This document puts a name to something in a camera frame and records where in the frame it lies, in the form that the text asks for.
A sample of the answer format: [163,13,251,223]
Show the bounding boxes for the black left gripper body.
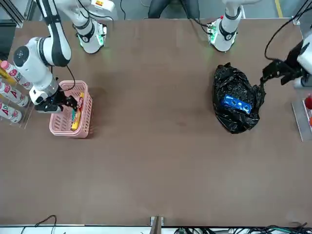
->
[284,40,305,77]

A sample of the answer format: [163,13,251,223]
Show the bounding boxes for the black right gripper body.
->
[47,89,69,108]

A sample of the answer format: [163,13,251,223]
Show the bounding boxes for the yellow wafer box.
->
[70,92,85,132]

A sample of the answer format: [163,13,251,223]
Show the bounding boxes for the black plastic bag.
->
[212,62,267,134]

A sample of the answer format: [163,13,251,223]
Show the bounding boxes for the blue cookie box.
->
[221,94,252,114]

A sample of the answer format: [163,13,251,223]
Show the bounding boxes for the pink slotted plastic basket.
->
[49,80,93,139]

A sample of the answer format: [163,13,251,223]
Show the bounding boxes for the clear acrylic bottle shelf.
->
[0,78,42,130]

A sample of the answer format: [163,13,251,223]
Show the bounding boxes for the clear acrylic fruit stand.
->
[291,99,312,142]

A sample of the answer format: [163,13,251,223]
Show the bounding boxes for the yellow packet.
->
[0,65,15,85]

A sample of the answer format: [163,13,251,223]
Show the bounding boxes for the person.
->
[147,0,200,20]

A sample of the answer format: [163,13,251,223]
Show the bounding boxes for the white desk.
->
[0,225,312,234]

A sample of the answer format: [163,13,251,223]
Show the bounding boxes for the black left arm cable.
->
[264,4,312,61]

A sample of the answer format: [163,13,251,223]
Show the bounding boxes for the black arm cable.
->
[50,65,76,92]
[264,4,312,61]

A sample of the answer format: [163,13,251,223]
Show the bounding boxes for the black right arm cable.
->
[50,65,76,92]

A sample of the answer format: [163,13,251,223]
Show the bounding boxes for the aluminium frame corner bracket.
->
[291,0,312,26]

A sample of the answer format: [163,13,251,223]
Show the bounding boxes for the black left base cable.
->
[187,17,212,34]

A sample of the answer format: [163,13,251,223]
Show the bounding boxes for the black base cable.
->
[103,0,127,22]
[187,17,212,34]

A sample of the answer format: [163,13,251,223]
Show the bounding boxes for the aluminium frame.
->
[0,0,37,27]

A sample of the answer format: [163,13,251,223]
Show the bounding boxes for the black right base cable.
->
[103,0,127,22]

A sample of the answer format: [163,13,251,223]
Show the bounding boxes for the thin black cable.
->
[20,214,58,234]

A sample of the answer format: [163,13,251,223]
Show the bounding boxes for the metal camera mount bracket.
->
[150,215,164,234]

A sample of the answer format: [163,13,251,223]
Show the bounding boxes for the tangled black cables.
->
[174,221,312,234]

